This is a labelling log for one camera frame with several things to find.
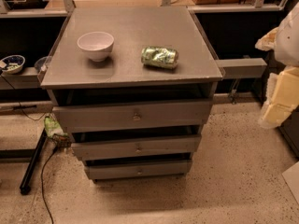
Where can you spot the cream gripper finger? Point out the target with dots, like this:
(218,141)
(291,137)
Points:
(282,97)
(267,42)

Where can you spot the grey top drawer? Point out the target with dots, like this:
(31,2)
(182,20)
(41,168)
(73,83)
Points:
(110,117)

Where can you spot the grey drawer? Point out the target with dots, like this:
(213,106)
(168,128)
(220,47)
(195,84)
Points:
(138,170)
(110,117)
(137,147)

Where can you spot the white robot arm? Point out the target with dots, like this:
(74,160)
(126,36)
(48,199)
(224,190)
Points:
(286,49)

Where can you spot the grey middle drawer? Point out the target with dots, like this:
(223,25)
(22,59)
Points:
(137,147)

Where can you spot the grey drawer cabinet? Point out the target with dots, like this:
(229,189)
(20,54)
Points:
(73,79)

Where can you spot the grey bottom drawer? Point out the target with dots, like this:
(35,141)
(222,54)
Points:
(138,170)

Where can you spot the crushed green soda can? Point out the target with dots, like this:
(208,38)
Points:
(159,57)

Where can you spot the white ceramic bowl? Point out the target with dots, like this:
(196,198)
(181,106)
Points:
(96,46)

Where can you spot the small clear glass bowl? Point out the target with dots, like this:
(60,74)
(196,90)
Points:
(42,64)

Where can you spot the green snack bag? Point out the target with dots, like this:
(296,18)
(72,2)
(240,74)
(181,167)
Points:
(55,133)

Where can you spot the grey left low shelf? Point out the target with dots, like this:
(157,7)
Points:
(25,79)

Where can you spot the blue patterned bowl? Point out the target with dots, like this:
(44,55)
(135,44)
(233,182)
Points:
(12,64)

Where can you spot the black metal table leg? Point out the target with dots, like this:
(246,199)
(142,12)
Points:
(25,184)

